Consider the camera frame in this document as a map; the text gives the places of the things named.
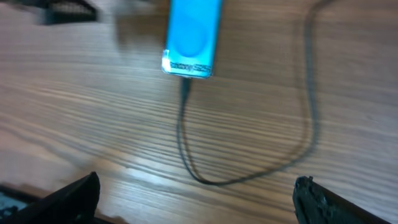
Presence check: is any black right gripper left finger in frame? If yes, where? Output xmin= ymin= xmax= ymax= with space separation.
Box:
xmin=1 ymin=172 xmax=100 ymax=224

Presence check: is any black charging cable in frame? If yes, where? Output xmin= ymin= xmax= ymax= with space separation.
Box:
xmin=175 ymin=0 xmax=333 ymax=187

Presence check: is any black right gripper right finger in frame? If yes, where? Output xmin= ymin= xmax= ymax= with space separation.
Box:
xmin=292 ymin=176 xmax=389 ymax=224

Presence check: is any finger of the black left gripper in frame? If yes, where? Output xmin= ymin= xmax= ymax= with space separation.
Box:
xmin=1 ymin=0 xmax=98 ymax=26

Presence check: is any smartphone with blue screen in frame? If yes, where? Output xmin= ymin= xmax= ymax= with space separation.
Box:
xmin=162 ymin=0 xmax=223 ymax=78

